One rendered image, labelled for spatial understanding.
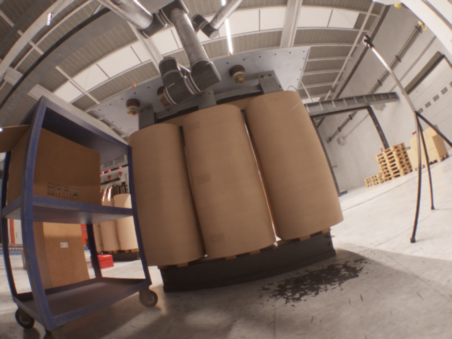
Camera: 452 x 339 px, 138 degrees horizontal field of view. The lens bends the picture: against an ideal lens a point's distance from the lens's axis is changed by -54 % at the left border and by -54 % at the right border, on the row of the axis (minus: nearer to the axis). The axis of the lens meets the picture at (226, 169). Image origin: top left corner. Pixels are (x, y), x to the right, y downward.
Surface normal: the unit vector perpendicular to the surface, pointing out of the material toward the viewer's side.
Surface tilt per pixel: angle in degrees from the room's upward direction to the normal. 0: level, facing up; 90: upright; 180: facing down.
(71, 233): 90
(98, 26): 180
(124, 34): 174
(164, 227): 90
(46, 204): 90
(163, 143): 90
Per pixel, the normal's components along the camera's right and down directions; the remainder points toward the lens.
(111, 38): 0.23, 0.96
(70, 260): 0.97, -0.25
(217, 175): -0.09, -0.26
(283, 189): -0.67, -0.05
